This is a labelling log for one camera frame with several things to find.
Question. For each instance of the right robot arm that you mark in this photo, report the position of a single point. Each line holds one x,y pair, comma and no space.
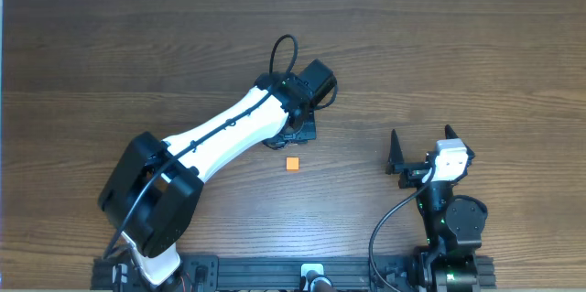
462,223

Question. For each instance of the mounting rail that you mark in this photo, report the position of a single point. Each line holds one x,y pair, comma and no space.
265,273

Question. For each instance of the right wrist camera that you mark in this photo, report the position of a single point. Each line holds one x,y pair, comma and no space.
451,159

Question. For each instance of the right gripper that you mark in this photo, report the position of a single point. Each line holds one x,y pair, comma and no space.
412,173

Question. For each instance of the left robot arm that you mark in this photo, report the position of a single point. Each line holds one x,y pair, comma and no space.
229,138

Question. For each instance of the orange cube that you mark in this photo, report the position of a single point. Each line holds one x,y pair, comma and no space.
292,164

